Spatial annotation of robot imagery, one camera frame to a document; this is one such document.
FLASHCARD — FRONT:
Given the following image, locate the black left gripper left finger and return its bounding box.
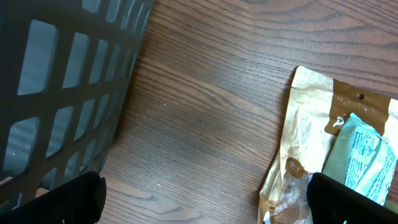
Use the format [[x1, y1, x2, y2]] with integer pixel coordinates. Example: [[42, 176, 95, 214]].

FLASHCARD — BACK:
[[1, 171, 106, 224]]

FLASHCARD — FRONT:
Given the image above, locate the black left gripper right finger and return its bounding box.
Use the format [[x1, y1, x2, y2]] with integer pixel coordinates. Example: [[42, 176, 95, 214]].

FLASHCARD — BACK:
[[307, 172, 397, 224]]

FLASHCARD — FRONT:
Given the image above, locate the teal white snack packet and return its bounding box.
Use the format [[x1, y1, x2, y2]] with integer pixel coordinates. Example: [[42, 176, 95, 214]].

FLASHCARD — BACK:
[[323, 113, 397, 205]]

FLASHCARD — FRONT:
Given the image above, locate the beige brown paper pouch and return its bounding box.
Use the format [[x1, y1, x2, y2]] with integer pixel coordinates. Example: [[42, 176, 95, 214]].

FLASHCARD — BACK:
[[257, 66, 397, 223]]

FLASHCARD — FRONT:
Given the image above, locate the grey plastic mesh basket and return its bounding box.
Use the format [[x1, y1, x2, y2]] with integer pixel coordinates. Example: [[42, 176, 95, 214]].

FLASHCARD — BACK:
[[1, 0, 153, 213]]

